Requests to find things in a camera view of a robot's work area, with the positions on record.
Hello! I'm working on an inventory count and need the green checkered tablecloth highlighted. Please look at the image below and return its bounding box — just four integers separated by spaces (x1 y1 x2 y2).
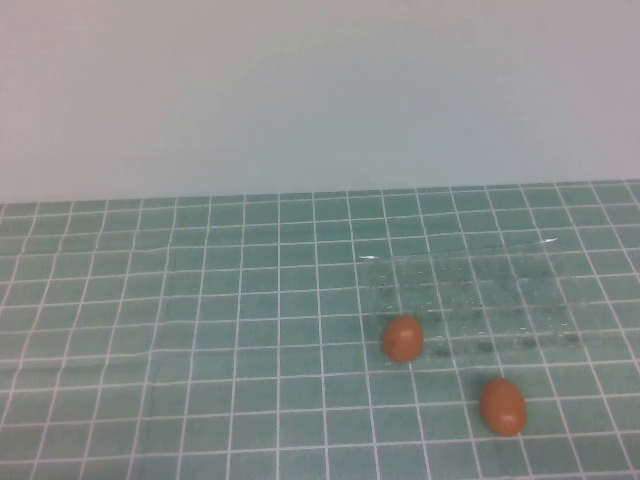
0 180 640 480

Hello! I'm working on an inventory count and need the brown egg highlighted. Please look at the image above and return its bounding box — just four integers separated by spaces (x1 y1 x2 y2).
382 315 425 363
479 377 528 438

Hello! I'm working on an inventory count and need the clear plastic egg tray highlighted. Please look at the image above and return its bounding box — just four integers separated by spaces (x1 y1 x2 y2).
359 237 592 369

